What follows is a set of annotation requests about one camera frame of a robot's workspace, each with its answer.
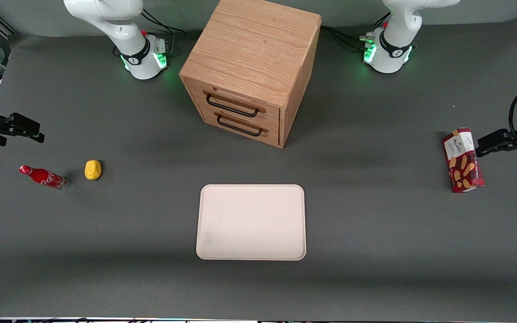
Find yellow toy fruit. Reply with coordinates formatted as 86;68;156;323
84;160;102;181

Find black arm base cables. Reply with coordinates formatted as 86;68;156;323
141;8;186;57
320;13;391;51

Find beige plastic tray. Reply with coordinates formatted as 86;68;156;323
196;184;307;261

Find aluminium frame rail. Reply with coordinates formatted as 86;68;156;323
0;7;18;36

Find red biscuit box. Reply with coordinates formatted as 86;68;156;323
442;127;485;193

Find wooden two-drawer cabinet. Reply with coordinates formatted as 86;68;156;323
179;0;322;149

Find black left arm base cables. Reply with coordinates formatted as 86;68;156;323
320;13;391;51

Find red coke bottle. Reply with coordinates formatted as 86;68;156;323
19;165;70;191

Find black right arm base cables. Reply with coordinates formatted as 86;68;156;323
141;8;186;57

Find black drawer handle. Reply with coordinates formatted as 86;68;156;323
206;93;260;118
216;114;263;137

